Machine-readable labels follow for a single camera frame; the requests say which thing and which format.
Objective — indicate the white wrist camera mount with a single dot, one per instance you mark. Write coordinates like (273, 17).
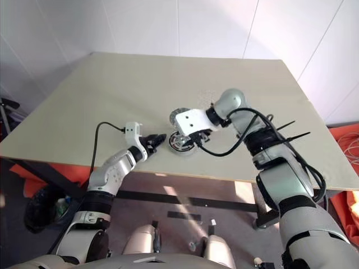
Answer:
(131, 131)
(193, 120)

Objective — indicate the black floor tape strip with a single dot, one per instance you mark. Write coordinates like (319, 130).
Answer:
(184, 215)

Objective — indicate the beige robot leg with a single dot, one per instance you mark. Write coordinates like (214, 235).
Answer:
(143, 241)
(218, 249)

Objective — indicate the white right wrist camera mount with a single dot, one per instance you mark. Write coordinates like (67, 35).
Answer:
(193, 120)

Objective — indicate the green white trash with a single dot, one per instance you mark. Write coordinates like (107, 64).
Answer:
(64, 206)

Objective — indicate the grey motor stator housing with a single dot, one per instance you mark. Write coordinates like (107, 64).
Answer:
(182, 152)

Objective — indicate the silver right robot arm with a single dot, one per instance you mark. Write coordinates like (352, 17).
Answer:
(286, 173)

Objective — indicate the black mesh waste bin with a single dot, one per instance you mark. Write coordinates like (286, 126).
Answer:
(36, 215)

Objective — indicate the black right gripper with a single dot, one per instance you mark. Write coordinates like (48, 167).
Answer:
(203, 138)

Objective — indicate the black table frame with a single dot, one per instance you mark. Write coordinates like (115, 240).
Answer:
(182, 199)

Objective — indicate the orange fabric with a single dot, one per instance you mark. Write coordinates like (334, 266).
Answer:
(350, 213)
(31, 182)

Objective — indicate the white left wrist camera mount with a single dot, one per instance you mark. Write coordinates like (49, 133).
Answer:
(131, 131)

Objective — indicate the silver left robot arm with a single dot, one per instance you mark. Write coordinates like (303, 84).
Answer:
(112, 171)

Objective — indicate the grey robot torso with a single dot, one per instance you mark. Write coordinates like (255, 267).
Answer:
(140, 263)

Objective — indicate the beige robot left leg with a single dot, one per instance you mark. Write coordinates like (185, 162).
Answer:
(143, 241)

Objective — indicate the black metal stand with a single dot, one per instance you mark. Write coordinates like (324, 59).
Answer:
(7, 112)

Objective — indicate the beige robot right leg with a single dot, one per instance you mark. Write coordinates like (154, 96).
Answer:
(218, 249)

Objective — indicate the small grey metal fitting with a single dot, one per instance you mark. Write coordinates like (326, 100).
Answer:
(193, 245)

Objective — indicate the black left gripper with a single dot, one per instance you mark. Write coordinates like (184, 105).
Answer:
(147, 144)

